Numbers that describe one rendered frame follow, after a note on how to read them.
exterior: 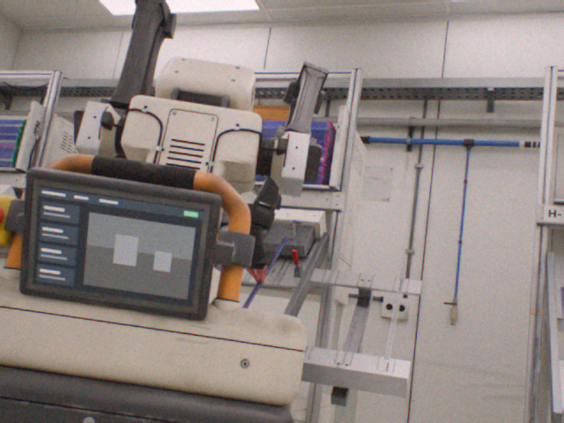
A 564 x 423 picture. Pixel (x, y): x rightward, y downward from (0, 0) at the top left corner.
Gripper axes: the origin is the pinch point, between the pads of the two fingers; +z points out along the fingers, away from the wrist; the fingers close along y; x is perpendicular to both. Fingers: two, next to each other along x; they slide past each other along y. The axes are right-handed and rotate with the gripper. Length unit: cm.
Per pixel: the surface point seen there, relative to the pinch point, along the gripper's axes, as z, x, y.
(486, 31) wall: -8, -265, -53
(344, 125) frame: -24, -70, -12
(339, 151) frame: -17, -62, -11
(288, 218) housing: 1.9, -42.1, 4.5
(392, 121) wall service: 31, -214, -4
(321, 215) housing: 1.9, -45.6, -7.2
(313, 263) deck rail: 9.0, -24.2, -9.6
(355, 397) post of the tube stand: 19.5, 23.6, -34.6
